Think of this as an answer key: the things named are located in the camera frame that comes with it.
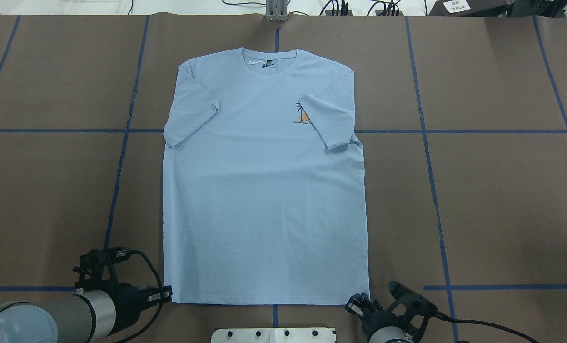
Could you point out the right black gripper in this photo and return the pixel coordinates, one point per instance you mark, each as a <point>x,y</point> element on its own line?
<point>381,327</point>

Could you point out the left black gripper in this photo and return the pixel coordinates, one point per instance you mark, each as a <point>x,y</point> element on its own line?
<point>130,303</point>

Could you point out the light blue t-shirt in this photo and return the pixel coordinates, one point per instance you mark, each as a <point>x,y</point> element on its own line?
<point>264,182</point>

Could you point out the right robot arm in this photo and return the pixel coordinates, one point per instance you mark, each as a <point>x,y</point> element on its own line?
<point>379,324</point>

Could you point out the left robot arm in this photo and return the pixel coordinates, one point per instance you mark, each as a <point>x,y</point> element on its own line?
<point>87,316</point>

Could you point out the black box with label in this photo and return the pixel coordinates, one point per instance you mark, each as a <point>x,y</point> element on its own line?
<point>470,8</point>

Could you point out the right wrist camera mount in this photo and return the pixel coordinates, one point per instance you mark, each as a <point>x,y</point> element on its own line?
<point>414,303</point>

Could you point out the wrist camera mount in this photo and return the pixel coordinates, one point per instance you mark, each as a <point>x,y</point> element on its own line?
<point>96,269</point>
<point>414,303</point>

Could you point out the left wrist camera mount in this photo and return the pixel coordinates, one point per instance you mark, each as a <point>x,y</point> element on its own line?
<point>96,269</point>

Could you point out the white pedestal base plate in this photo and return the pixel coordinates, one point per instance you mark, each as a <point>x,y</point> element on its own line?
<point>275,335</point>

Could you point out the aluminium frame post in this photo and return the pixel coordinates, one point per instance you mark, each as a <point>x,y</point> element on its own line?
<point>276,10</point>

